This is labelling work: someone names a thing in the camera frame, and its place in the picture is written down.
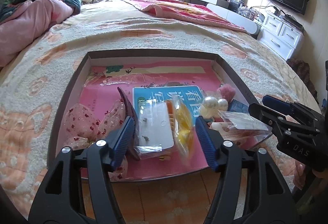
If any person's right hand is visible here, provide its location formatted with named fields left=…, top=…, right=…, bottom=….
left=293, top=162, right=307, bottom=188

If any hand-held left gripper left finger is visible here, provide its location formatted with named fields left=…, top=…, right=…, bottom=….
left=28, top=116, right=136, bottom=224

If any black set-top box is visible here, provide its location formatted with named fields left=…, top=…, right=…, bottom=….
left=282, top=15, right=304, bottom=32

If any pink printed blanket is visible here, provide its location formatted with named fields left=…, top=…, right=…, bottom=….
left=123, top=0, right=250, bottom=34

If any yellow item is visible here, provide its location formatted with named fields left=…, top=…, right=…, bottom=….
left=174, top=100, right=196, bottom=165

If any clear packet with pink card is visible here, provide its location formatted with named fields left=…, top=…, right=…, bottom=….
left=209, top=122, right=262, bottom=149

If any clear packet with pale card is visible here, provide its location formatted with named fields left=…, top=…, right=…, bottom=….
left=218, top=110, right=272, bottom=132

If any brown shallow cardboard box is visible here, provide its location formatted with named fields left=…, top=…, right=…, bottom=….
left=47, top=50, right=273, bottom=183

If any pink dotted bow hair clip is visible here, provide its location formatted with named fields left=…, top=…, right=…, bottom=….
left=63, top=86, right=141, bottom=180

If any white drawer dresser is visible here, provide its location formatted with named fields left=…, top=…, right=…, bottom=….
left=256, top=11, right=305, bottom=61

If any clear plastic wrapper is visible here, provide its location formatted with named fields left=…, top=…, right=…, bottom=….
left=86, top=73, right=144, bottom=86

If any small blue packet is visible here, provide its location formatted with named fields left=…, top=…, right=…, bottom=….
left=227, top=99, right=250, bottom=113

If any white pearl hair tie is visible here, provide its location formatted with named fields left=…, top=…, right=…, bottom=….
left=199, top=96, right=229, bottom=120

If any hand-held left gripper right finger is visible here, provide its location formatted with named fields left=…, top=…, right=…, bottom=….
left=195, top=117, right=299, bottom=224

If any pink book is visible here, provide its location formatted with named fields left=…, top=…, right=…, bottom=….
left=77, top=63, right=259, bottom=180

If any black wire rack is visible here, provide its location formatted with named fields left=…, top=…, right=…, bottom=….
left=228, top=0, right=245, bottom=11

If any tangle of cables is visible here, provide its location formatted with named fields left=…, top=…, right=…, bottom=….
left=237, top=6, right=265, bottom=22

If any pink fluffy hair tie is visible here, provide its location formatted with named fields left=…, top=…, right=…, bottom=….
left=217, top=85, right=237, bottom=100

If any white rounded footboard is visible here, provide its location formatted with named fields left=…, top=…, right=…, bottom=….
left=206, top=3, right=259, bottom=35

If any cream floral blanket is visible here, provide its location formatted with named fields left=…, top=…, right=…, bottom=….
left=0, top=0, right=321, bottom=219

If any brown fuzzy cloth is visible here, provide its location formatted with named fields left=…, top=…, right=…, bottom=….
left=286, top=58, right=319, bottom=104

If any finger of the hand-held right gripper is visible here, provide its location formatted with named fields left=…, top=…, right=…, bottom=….
left=262, top=95, right=328, bottom=130
left=248, top=103, right=320, bottom=137

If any clear earring packet white card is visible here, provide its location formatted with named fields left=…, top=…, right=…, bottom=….
left=134, top=101, right=178, bottom=155

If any pink quilt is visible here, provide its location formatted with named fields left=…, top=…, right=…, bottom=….
left=0, top=0, right=75, bottom=67

